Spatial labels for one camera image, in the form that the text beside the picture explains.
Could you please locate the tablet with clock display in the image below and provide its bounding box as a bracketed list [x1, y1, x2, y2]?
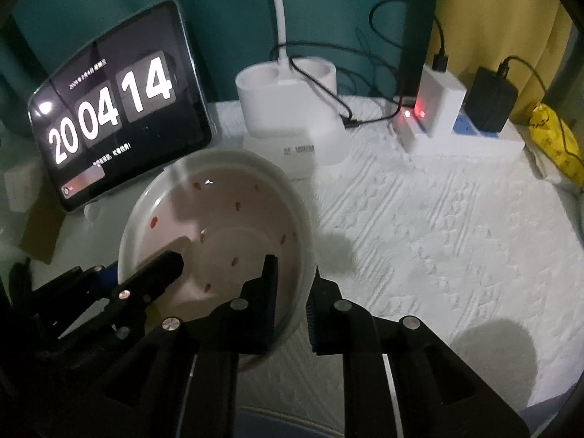
[27, 0, 213, 213]

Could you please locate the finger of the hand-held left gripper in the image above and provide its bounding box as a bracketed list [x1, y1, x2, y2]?
[27, 262, 122, 311]
[109, 250, 185, 313]

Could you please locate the yellow curtain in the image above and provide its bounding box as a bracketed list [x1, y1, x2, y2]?
[433, 0, 576, 124]

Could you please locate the teal curtain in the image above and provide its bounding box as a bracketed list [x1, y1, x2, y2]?
[0, 0, 439, 105]

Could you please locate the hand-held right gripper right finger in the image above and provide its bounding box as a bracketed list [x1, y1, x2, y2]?
[306, 271, 532, 438]

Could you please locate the black looped cable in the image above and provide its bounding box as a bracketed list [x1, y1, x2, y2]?
[369, 0, 451, 101]

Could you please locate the cardboard box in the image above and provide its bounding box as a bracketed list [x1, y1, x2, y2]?
[18, 182, 63, 265]

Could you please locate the yellow packet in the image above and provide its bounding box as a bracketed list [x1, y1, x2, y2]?
[529, 103, 584, 188]

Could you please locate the black charger block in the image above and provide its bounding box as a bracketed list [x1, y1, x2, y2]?
[465, 66, 518, 133]

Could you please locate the white desk lamp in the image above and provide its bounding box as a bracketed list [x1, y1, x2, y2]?
[235, 0, 347, 181]

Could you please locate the black lamp cable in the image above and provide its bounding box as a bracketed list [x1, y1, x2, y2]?
[269, 41, 404, 129]

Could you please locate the pink strawberry print bowl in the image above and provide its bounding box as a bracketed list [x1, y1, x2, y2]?
[118, 148, 316, 372]

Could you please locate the white power strip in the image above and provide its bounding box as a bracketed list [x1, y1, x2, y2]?
[393, 107, 525, 156]

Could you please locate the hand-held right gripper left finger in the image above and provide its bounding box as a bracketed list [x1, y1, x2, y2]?
[50, 254, 280, 438]

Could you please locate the white charger block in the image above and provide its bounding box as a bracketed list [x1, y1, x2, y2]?
[417, 63, 467, 137]

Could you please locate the black charger cable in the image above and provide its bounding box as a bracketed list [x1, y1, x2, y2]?
[497, 55, 584, 169]

